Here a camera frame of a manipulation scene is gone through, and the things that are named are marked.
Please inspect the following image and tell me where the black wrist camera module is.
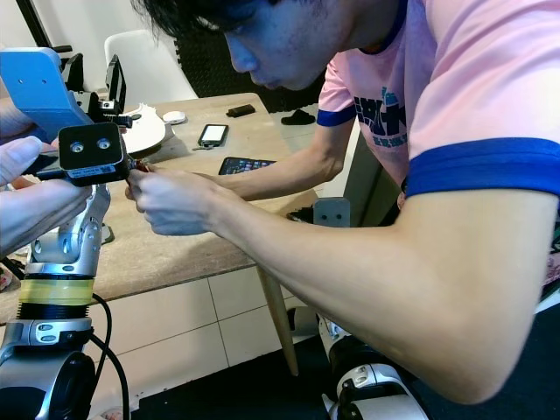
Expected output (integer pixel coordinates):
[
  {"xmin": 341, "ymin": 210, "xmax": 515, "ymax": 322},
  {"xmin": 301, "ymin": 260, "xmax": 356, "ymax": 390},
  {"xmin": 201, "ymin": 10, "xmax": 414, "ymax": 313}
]
[{"xmin": 35, "ymin": 122, "xmax": 137, "ymax": 186}]

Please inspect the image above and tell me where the black smartphone with dark case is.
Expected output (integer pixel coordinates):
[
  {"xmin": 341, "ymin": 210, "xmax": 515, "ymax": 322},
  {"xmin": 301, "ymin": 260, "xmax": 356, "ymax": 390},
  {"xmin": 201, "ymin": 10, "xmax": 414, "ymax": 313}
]
[{"xmin": 219, "ymin": 156, "xmax": 277, "ymax": 176}]

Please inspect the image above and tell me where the bare arm person left hand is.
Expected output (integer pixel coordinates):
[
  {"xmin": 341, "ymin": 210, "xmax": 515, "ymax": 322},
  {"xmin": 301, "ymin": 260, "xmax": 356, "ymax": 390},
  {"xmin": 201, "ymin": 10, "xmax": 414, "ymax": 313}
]
[{"xmin": 0, "ymin": 96, "xmax": 36, "ymax": 141}]

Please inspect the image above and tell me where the pink shirt person's left hand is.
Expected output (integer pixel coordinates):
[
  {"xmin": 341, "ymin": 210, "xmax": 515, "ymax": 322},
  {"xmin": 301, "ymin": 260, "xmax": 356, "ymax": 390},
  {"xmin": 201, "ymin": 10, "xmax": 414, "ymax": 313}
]
[{"xmin": 129, "ymin": 168, "xmax": 233, "ymax": 237}]

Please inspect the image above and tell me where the bare arm person right hand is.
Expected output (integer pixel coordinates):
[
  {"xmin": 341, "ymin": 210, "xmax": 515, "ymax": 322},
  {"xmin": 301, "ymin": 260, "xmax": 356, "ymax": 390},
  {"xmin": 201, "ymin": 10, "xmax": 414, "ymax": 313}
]
[{"xmin": 0, "ymin": 137, "xmax": 93, "ymax": 259}]

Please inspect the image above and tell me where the white plastic chair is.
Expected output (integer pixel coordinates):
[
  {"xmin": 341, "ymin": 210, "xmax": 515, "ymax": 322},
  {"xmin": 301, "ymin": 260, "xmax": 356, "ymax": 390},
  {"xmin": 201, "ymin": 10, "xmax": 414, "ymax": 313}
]
[{"xmin": 103, "ymin": 31, "xmax": 198, "ymax": 104}]

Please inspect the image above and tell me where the white plastic shell with holes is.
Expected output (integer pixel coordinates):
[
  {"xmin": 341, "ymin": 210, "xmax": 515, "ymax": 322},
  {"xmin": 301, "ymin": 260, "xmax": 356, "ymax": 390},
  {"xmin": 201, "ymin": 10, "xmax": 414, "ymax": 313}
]
[{"xmin": 122, "ymin": 103, "xmax": 169, "ymax": 157}]

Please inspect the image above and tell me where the black metal stand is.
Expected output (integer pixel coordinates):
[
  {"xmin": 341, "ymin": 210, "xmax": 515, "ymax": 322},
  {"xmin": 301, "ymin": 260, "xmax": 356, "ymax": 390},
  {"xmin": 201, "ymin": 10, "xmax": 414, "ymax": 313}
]
[{"xmin": 4, "ymin": 0, "xmax": 71, "ymax": 53}]

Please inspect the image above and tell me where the smartphone with white screen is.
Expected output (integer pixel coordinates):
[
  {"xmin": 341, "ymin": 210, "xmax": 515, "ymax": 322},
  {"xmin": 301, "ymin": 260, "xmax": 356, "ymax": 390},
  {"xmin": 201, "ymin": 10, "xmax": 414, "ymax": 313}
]
[{"xmin": 198, "ymin": 123, "xmax": 230, "ymax": 149}]

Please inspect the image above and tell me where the light wooden table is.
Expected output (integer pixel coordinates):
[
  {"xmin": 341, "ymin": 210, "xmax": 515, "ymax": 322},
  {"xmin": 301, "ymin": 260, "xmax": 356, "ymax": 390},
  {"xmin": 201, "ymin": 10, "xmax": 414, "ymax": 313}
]
[{"xmin": 92, "ymin": 92, "xmax": 325, "ymax": 303}]

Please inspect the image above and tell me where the black slipper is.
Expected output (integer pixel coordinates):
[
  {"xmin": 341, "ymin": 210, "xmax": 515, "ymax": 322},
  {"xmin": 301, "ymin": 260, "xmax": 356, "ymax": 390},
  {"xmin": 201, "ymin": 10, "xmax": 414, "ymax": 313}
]
[{"xmin": 282, "ymin": 108, "xmax": 316, "ymax": 126}]

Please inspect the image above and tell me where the person in pink shirt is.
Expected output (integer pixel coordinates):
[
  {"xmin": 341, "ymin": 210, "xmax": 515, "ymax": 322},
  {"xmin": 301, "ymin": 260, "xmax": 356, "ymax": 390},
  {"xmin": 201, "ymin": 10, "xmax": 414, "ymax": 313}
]
[{"xmin": 131, "ymin": 0, "xmax": 560, "ymax": 290}]

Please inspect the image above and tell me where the bright blue left wrist camera mount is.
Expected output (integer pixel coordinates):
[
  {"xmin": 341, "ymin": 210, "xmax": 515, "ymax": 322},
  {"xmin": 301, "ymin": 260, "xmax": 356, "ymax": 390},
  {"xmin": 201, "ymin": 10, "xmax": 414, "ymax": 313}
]
[{"xmin": 0, "ymin": 47, "xmax": 95, "ymax": 145}]

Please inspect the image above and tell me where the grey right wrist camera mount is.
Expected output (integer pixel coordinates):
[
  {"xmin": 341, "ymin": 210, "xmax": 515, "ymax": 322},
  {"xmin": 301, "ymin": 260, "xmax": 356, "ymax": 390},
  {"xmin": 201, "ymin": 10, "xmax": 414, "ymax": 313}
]
[{"xmin": 312, "ymin": 197, "xmax": 353, "ymax": 230}]

